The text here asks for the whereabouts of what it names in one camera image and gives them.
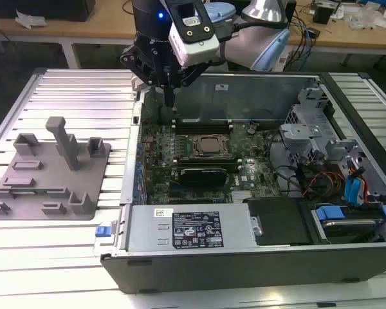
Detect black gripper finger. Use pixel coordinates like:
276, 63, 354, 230
169, 59, 210, 109
120, 45, 170, 109

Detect black RAM slot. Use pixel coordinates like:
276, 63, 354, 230
174, 118, 234, 127
172, 156, 239, 164
174, 126, 234, 135
176, 162, 244, 172

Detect grey case corner latch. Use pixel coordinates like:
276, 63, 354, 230
131, 75, 146, 93

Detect wooden desk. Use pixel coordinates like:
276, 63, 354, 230
0, 0, 386, 46

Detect metal CPU socket cover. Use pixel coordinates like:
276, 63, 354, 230
191, 133, 234, 160

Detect silver CPU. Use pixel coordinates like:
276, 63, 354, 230
201, 137, 222, 153

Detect black graphics card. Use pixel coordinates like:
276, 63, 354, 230
179, 166, 228, 188

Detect large black box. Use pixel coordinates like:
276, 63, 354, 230
0, 0, 96, 23

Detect green motherboard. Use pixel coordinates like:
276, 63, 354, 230
138, 91, 284, 206

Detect crumpled white paper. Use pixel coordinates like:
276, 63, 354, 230
15, 8, 48, 30

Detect grey metal drive cage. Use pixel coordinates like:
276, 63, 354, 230
278, 86, 367, 171

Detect tall black box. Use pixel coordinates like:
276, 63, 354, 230
281, 0, 297, 25

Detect silver finned heat sink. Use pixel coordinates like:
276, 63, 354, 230
232, 189, 255, 204

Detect grey parts rack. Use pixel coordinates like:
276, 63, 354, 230
0, 115, 112, 221

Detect small black box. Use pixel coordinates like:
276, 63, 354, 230
311, 5, 338, 24

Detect grey power supply with label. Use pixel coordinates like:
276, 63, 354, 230
125, 205, 260, 252

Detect black plastic shroud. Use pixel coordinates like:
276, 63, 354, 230
244, 198, 311, 247

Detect clear plastic bags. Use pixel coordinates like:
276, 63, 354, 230
346, 5, 386, 30

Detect hard disk in blue carrier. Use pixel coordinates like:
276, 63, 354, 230
310, 204, 386, 245

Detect black open PC case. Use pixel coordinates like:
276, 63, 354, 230
99, 69, 386, 295

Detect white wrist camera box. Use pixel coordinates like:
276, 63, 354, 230
168, 0, 220, 68

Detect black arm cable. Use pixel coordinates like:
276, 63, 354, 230
216, 9, 293, 62

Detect red yellow black wire bundle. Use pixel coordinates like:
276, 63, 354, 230
300, 170, 347, 198

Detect blue flat wire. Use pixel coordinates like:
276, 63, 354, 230
344, 173, 365, 207

